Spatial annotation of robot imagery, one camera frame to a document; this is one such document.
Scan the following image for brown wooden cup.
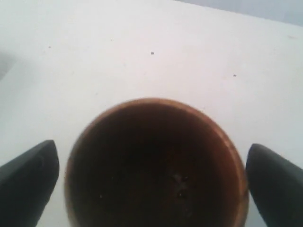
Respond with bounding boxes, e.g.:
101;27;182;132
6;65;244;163
64;98;249;227

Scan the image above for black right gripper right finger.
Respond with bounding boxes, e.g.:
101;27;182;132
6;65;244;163
246;144;303;227

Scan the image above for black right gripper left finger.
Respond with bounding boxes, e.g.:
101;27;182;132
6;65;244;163
0;140;60;227

